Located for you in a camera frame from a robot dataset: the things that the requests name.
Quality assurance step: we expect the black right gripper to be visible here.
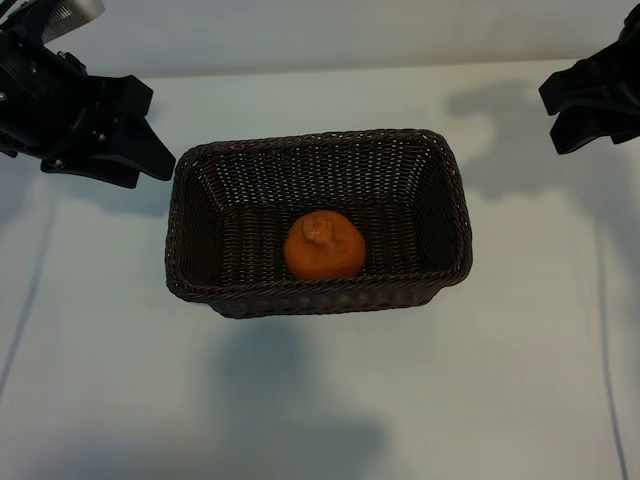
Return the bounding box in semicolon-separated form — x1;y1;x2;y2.
538;33;640;157

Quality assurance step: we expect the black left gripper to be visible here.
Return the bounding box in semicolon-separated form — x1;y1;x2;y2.
0;19;177;191

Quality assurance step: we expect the dark brown wicker basket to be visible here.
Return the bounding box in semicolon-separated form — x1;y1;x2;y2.
164;128;474;320

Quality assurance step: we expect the orange fruit with knob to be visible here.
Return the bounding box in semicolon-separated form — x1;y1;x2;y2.
283;209;366;281

